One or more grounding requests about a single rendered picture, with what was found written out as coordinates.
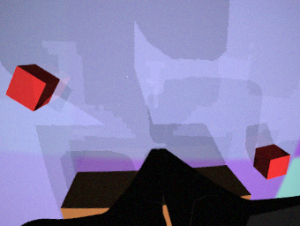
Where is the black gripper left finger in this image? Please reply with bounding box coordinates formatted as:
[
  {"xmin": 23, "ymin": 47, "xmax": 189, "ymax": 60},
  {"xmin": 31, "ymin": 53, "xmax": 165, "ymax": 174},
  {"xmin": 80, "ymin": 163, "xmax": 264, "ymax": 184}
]
[{"xmin": 20, "ymin": 149, "xmax": 167, "ymax": 226}]

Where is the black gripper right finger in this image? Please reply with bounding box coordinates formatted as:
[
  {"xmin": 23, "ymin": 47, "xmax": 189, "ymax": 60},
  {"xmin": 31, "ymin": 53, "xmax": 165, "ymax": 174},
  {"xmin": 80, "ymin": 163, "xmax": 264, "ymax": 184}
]
[{"xmin": 158, "ymin": 148, "xmax": 300, "ymax": 226}]

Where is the red cube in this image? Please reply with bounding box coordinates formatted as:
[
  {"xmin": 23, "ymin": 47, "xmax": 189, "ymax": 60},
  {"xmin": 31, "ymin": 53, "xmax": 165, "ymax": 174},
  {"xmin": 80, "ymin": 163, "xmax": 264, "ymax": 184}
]
[
  {"xmin": 253, "ymin": 145, "xmax": 290, "ymax": 180},
  {"xmin": 6, "ymin": 64, "xmax": 60, "ymax": 112}
]

